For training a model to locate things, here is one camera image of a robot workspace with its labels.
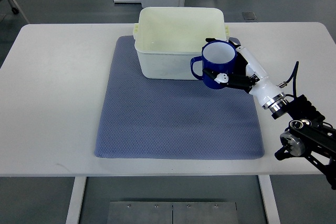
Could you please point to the blue mug white inside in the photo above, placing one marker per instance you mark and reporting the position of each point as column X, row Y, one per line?
column 218, row 56

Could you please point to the blue-grey textured mat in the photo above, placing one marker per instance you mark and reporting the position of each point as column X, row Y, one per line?
column 173, row 119

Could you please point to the cream plastic box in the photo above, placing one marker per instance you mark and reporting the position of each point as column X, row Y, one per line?
column 167, row 38

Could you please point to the grey floor outlet cover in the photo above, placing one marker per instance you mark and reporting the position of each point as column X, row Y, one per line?
column 249, row 16

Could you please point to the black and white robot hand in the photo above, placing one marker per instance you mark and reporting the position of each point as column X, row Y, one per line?
column 248, row 75

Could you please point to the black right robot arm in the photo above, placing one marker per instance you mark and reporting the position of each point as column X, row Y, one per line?
column 307, row 134

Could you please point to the white table right leg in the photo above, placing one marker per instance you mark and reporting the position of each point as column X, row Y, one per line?
column 268, row 198

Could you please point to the white table leg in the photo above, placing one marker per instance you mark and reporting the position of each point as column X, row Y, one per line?
column 76, row 199
column 268, row 198

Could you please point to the white table left leg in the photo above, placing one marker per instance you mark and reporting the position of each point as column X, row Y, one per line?
column 76, row 199

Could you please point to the metal floor plate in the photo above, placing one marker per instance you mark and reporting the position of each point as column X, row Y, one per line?
column 172, row 212

